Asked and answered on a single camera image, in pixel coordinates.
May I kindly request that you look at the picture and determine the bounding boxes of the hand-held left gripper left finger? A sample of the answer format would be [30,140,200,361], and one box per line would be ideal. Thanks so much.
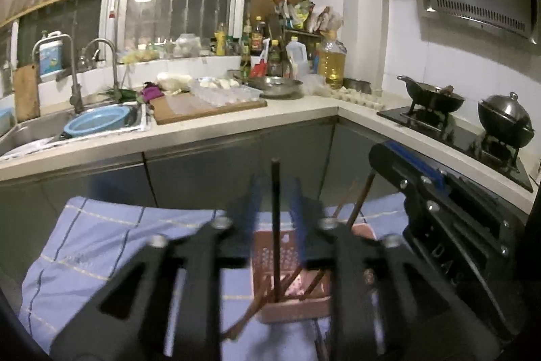
[51,175,271,361]

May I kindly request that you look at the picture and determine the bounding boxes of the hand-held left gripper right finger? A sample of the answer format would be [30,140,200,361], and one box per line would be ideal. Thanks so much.
[289,177,503,361]

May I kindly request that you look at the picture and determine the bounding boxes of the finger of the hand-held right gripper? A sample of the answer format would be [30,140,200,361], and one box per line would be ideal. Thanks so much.
[388,142,448,190]
[369,143,444,213]

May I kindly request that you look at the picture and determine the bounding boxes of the single dark chopstick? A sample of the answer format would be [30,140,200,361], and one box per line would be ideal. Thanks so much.
[270,159,283,302]

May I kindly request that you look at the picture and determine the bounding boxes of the bundle of brown wooden chopsticks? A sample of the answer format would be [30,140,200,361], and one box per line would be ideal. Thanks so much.
[220,170,377,361]

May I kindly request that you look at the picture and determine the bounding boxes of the pink perforated utensil basket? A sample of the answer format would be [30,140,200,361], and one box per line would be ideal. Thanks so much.
[249,217,377,323]

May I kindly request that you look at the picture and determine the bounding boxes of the black gas stove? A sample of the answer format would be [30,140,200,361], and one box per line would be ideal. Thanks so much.
[377,103,534,193]

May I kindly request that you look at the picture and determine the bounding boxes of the black wok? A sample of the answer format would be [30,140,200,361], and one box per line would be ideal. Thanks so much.
[397,75,466,115]

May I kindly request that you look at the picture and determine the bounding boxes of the egg tray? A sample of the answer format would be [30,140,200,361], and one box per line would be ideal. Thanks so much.
[327,86,385,110]

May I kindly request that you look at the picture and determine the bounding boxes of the dark lidded pot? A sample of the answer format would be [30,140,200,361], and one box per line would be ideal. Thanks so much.
[477,91,535,149]

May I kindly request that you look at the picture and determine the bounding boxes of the large wooden cutting board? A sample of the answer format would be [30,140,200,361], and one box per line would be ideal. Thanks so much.
[151,92,268,126]

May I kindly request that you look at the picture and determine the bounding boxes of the large cooking oil bottle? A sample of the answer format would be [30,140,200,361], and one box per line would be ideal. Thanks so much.
[318,32,348,89]

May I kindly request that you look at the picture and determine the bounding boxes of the clear plastic tray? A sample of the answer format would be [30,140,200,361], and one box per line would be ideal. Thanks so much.
[190,77,263,106]

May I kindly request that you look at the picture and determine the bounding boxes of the steel bowl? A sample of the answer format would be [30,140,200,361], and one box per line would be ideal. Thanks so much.
[247,75,304,98]

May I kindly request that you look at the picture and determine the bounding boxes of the white plastic jug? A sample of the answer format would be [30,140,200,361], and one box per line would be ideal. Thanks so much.
[286,41,309,76]

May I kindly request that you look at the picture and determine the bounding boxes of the purple vegetable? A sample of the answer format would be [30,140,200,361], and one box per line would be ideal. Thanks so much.
[141,84,165,103]

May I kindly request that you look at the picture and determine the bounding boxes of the row of sauce bottles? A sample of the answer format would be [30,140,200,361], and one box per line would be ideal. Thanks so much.
[213,14,292,78]

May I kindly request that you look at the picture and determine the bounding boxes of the blue checked cloth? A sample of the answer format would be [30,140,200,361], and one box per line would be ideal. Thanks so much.
[19,192,413,361]

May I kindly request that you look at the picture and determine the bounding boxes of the green vegetables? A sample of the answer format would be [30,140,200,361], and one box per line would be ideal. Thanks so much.
[101,88,144,104]

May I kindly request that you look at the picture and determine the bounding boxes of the pile of food packets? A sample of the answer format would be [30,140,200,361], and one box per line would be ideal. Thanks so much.
[268,0,343,34]

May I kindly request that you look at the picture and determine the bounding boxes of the blue plastic basin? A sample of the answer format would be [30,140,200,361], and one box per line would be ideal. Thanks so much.
[63,105,133,137]

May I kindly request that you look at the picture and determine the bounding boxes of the curved steel faucet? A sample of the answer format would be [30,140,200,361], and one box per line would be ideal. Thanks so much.
[80,38,121,91]

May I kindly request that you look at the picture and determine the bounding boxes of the square steel faucet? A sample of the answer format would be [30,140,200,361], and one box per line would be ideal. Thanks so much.
[33,35,85,114]

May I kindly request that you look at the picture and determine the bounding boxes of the steel sink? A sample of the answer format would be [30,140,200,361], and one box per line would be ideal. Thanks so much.
[0,103,150,159]

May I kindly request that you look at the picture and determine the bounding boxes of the blue label detergent container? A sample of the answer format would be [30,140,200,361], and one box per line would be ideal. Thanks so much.
[39,30,64,76]

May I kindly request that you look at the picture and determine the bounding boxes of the small worn cutting board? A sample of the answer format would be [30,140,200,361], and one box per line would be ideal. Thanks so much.
[13,64,41,122]

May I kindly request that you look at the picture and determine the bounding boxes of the red handled utensil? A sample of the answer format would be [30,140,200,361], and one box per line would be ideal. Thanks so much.
[249,48,271,78]

